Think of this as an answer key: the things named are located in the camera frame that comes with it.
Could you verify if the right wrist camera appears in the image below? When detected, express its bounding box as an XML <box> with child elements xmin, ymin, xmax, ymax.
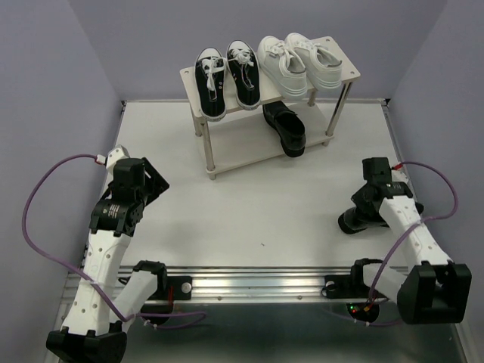
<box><xmin>392</xmin><ymin>169</ymin><xmax>408</xmax><ymax>183</ymax></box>

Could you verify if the black canvas sneaker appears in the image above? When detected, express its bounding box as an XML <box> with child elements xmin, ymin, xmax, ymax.
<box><xmin>194</xmin><ymin>48</ymin><xmax>227</xmax><ymax>122</ymax></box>
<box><xmin>227</xmin><ymin>40</ymin><xmax>261</xmax><ymax>110</ymax></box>

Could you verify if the white sneaker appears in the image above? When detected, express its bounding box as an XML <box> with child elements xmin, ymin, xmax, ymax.
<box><xmin>285</xmin><ymin>33</ymin><xmax>343</xmax><ymax>91</ymax></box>
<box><xmin>257</xmin><ymin>36</ymin><xmax>308</xmax><ymax>100</ymax></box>

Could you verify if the beige two-tier shoe shelf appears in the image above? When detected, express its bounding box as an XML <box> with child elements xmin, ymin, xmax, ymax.
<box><xmin>180</xmin><ymin>36</ymin><xmax>361</xmax><ymax>180</ymax></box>

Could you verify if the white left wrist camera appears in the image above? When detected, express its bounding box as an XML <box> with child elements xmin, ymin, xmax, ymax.
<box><xmin>105</xmin><ymin>144</ymin><xmax>130</xmax><ymax>171</ymax></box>

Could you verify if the black leather loafer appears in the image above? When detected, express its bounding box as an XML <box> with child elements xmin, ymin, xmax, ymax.
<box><xmin>262</xmin><ymin>101</ymin><xmax>306</xmax><ymax>158</ymax></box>
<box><xmin>338</xmin><ymin>194</ymin><xmax>424</xmax><ymax>234</ymax></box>

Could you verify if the white sneaker on shelf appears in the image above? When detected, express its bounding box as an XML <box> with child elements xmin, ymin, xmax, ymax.
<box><xmin>285</xmin><ymin>33</ymin><xmax>343</xmax><ymax>91</ymax></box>

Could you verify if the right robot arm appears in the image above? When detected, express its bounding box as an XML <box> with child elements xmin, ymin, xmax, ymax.
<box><xmin>321</xmin><ymin>157</ymin><xmax>472</xmax><ymax>326</ymax></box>

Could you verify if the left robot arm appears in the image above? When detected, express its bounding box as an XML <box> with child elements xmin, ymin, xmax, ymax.
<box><xmin>46</xmin><ymin>157</ymin><xmax>169</xmax><ymax>362</ymax></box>

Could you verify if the aluminium mounting rail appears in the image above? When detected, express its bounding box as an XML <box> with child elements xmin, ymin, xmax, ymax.
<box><xmin>62</xmin><ymin>264</ymin><xmax>428</xmax><ymax>303</ymax></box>

